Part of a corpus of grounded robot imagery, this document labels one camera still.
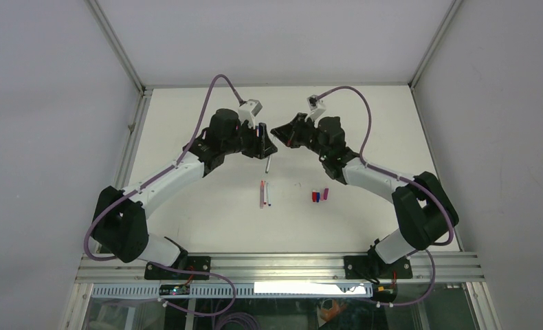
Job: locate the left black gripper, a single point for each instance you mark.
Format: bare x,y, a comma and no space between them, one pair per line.
262,147

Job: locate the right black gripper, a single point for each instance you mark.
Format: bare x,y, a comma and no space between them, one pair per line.
289,133

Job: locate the grey pen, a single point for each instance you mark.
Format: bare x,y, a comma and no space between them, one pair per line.
268,163

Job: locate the pink pen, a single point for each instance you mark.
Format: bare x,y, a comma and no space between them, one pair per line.
262,201

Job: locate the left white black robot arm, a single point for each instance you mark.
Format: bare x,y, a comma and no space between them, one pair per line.
120,219

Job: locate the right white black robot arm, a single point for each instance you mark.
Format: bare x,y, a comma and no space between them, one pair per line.
424,211

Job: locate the blue tipped white pen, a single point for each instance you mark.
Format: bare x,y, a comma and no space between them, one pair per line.
270,202

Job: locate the red tipped white pen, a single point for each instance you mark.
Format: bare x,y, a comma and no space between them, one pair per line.
266,194

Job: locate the orange object below table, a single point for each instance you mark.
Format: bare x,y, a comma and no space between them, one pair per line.
330,308

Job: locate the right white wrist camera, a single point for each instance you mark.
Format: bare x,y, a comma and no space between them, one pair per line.
316,107

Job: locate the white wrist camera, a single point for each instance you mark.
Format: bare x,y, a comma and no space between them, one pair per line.
247,112
316,107

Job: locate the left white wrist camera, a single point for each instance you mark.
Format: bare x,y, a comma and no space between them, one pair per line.
247,112

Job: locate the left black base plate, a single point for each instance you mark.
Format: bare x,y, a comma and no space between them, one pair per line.
178,268

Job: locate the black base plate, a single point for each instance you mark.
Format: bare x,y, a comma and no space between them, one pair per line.
178,268
377,268

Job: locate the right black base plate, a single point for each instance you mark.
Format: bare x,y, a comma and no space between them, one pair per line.
377,268

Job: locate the white slotted cable duct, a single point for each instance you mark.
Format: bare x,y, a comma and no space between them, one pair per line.
246,290

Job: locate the aluminium front rail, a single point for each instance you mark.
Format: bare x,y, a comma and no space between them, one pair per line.
449,267

